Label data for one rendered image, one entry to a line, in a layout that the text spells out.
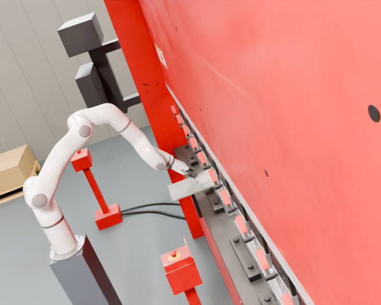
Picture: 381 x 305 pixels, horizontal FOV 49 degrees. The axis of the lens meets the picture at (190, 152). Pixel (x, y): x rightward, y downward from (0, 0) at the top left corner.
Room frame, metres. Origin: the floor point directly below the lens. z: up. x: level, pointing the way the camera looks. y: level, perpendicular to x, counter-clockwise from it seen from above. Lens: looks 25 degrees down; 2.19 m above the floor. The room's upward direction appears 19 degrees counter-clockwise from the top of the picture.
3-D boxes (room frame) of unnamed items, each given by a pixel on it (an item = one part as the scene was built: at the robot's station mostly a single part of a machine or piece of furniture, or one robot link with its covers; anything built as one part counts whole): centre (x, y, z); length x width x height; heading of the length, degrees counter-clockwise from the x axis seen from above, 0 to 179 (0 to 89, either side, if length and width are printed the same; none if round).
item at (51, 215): (1.90, 0.79, 1.30); 0.19 x 0.12 x 0.24; 19
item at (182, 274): (1.76, 0.25, 0.75); 0.20 x 0.16 x 0.18; 6
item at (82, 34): (3.32, 0.48, 1.52); 0.51 x 0.25 x 0.85; 1
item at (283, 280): (0.93, -0.18, 1.26); 0.15 x 0.09 x 0.17; 4
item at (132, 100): (3.38, 0.27, 1.18); 0.40 x 0.24 x 0.07; 4
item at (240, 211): (1.33, -0.15, 1.26); 0.15 x 0.09 x 0.17; 4
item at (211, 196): (2.06, -0.04, 0.89); 0.30 x 0.05 x 0.03; 4
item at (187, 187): (2.09, 0.06, 1.00); 0.26 x 0.18 x 0.01; 94
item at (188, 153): (2.70, 0.01, 0.89); 0.30 x 0.05 x 0.03; 4
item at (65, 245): (1.87, 0.78, 1.09); 0.19 x 0.19 x 0.18
